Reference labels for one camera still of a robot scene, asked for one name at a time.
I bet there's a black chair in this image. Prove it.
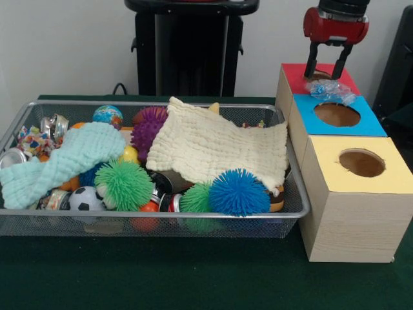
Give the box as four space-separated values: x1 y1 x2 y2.
372 5 413 130

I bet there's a cream waffle cloth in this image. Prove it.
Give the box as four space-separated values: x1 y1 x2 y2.
145 96 289 191

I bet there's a crushed clear plastic bottle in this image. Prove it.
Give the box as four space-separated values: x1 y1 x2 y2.
305 79 358 106

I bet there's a small green spiky ball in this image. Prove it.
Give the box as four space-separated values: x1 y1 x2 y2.
178 181 214 214

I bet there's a purple spiky ball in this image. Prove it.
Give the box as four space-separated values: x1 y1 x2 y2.
130 106 168 155

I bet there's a blue spiky ball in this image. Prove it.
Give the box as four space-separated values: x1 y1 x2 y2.
208 167 272 218

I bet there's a crushed silver can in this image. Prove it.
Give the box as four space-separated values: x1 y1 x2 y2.
40 113 70 143

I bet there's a soccer ball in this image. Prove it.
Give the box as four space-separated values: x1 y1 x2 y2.
68 186 106 211

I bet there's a wooden box with three holes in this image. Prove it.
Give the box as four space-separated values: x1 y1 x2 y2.
275 63 413 263

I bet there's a large green spiky ball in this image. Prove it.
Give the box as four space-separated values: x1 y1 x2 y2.
94 158 155 212

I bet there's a mint waffle cloth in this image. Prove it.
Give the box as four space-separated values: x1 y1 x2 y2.
0 121 126 210

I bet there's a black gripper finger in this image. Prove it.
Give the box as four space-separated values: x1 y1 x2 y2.
304 42 322 79
330 46 353 80

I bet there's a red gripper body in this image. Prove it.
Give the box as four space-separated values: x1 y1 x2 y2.
302 6 370 46

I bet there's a dark green table cloth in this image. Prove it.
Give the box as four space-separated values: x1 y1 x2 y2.
0 94 413 310

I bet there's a globe print ball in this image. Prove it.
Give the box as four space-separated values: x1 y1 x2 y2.
92 105 124 130

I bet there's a clear mesh bin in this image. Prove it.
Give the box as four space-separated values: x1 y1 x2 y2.
0 99 311 239

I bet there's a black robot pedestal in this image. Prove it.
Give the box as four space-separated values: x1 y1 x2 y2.
124 0 261 97

